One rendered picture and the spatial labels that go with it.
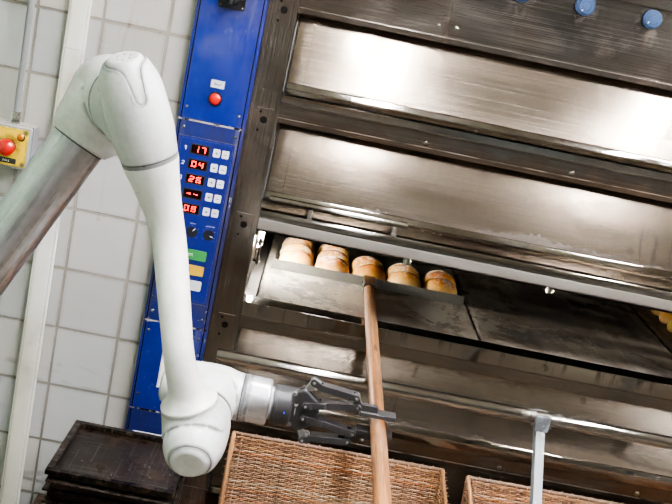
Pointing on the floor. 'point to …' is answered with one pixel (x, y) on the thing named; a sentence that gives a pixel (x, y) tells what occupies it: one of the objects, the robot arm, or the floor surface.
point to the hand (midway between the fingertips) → (375, 423)
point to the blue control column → (223, 37)
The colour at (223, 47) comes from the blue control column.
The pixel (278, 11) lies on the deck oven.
